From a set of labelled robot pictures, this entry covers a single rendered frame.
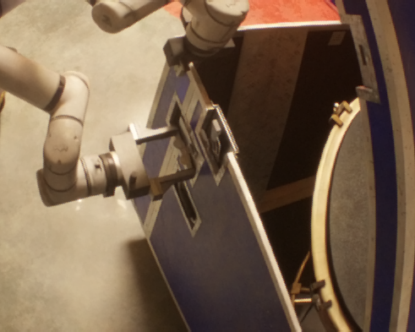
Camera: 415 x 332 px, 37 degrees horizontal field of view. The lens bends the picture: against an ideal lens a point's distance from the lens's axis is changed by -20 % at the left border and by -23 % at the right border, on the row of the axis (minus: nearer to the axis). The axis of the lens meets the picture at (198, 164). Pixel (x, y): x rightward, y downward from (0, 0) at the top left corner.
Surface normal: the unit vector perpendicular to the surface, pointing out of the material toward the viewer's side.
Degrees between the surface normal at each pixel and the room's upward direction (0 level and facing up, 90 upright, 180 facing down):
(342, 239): 0
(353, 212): 0
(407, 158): 38
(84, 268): 0
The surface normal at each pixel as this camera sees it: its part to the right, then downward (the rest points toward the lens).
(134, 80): 0.18, -0.45
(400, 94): 0.37, 0.17
